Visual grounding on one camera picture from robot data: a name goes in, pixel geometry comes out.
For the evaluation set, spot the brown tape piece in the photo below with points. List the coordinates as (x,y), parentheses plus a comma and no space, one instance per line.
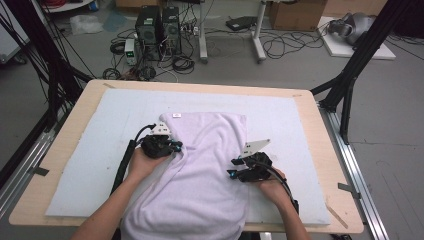
(108,85)

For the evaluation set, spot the person's right hand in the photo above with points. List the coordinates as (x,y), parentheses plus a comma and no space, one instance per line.
(275,190)

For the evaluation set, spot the grey headset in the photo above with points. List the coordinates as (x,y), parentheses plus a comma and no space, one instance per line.
(356,26)

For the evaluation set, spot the white desk leg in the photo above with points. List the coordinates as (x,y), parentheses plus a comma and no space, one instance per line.
(258,40)
(202,40)

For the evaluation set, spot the teal floor sheet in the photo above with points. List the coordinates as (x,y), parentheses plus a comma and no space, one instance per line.
(115,20)

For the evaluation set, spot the white floor board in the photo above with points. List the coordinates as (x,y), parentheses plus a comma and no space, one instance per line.
(343,50)

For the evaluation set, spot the grey tape strip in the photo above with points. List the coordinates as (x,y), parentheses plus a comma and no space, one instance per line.
(348,190)

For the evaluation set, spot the large brown cardboard box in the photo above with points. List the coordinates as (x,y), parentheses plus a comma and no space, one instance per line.
(353,7)

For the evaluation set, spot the aluminium rail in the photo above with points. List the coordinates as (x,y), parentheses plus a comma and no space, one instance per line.
(26,163)
(368,216)

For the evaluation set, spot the white power supply unit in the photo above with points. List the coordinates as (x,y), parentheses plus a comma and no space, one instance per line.
(130,51)

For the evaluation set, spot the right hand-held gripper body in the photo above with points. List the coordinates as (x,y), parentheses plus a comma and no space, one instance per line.
(258,166)

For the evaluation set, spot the black tape strip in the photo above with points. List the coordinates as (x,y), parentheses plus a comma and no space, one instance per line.
(39,171)

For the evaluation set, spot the white foam mat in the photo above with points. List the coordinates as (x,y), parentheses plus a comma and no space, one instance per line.
(100,160)

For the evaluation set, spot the black metal stand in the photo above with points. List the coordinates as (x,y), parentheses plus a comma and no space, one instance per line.
(366,46)
(33,33)

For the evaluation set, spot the clear plastic bag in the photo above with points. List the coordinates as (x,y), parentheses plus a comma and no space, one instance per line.
(85,24)

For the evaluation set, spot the pale pink towel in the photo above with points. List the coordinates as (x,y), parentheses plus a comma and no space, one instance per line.
(200,193)

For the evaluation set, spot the person's left hand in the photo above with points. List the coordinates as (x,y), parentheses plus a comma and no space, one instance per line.
(141,165)

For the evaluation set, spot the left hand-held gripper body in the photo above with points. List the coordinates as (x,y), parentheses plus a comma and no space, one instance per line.
(156,146)

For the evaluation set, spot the white table leg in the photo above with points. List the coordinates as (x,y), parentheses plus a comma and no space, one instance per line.
(265,236)

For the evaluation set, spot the person's dark lap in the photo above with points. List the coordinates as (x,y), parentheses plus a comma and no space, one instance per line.
(250,236)

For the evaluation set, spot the white round table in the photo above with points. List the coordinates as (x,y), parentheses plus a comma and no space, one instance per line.
(73,6)

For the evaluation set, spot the black computer tower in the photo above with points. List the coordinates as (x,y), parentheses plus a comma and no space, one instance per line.
(171,30)
(148,33)

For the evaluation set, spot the black flat device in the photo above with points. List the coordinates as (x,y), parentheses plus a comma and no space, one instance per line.
(240,23)

